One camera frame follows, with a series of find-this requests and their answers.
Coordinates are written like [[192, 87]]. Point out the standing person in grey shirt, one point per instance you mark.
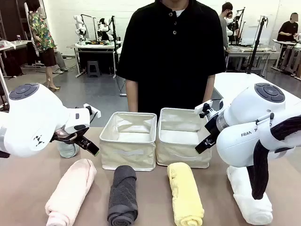
[[224, 26]]

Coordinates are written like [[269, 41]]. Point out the person's left forearm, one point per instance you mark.
[[208, 89]]

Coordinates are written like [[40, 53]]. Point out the white side table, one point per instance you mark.
[[232, 82]]

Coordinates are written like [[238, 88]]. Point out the person in floral shirt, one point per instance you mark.
[[42, 33]]

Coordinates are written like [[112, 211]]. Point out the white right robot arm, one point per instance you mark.
[[242, 110]]

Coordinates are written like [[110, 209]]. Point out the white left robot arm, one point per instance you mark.
[[35, 113]]

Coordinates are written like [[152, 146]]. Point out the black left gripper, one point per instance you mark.
[[67, 137]]

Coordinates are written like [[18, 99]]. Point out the long white background table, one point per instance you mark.
[[249, 53]]

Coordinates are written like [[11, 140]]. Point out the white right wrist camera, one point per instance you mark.
[[207, 106]]

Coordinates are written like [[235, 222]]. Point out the grey plastic stool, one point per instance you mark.
[[93, 68]]

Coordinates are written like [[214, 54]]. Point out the dark grey towel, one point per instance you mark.
[[122, 193]]

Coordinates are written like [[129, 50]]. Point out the cream fabric bin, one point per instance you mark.
[[178, 150], [127, 153]]

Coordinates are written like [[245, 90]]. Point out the white background workbench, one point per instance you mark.
[[94, 47]]

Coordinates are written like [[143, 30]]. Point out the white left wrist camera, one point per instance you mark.
[[78, 118]]

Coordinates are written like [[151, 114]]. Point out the seated person in black shirt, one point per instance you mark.
[[287, 29]]

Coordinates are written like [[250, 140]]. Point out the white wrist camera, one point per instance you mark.
[[78, 118], [207, 106]]

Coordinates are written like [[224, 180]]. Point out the light blue towel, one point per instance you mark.
[[67, 150]]

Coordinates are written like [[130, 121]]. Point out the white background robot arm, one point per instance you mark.
[[103, 28], [79, 28]]

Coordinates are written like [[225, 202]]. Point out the white towel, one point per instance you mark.
[[244, 202]]

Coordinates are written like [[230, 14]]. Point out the person in black polo shirt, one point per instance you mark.
[[169, 58]]

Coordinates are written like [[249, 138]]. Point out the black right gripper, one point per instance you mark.
[[212, 128]]

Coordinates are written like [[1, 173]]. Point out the pink towel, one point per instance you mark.
[[73, 188]]

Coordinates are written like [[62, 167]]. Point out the black tripod pole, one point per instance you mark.
[[257, 44]]

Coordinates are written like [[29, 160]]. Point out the yellow towel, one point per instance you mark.
[[184, 193]]

